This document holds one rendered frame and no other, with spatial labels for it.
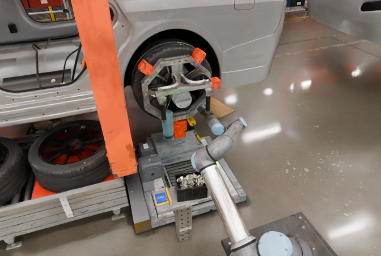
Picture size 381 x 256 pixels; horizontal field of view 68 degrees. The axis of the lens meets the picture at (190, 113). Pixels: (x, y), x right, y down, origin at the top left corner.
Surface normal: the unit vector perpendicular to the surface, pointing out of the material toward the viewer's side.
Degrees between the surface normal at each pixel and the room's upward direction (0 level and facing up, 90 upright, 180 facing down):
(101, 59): 90
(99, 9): 90
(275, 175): 0
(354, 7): 87
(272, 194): 0
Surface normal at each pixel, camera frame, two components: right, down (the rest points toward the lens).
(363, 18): -0.82, 0.32
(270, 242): -0.59, -0.52
